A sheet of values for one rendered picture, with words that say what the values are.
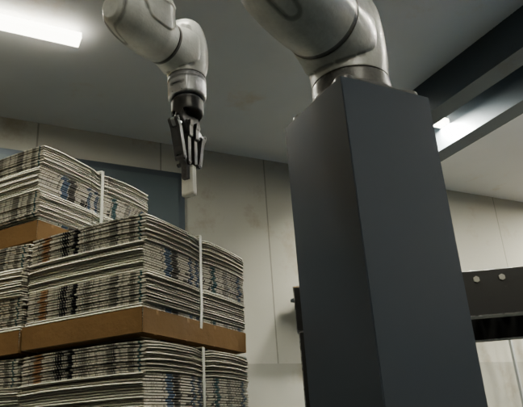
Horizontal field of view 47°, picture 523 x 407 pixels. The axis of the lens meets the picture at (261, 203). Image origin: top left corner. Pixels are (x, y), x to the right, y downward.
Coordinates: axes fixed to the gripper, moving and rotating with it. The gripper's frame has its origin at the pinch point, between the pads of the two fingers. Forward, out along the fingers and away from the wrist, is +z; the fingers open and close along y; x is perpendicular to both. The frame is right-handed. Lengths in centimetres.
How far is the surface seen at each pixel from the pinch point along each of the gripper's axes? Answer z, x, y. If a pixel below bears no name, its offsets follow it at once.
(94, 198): -2.7, -27.1, -0.5
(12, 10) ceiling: -238, -228, -133
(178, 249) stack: 17.7, 1.9, 7.3
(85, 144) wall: -222, -304, -293
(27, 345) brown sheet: 34.3, -24.7, 18.7
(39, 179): -1.3, -27.2, 16.7
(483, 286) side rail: 21, 51, -61
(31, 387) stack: 42, -24, 18
